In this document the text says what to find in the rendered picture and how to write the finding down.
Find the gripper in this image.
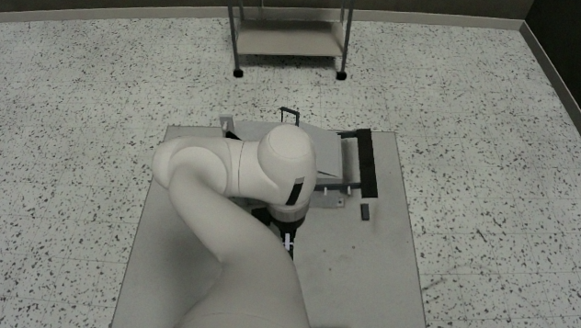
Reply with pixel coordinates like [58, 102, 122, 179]
[270, 215, 306, 261]

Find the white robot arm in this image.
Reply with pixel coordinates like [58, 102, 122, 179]
[152, 124, 317, 328]

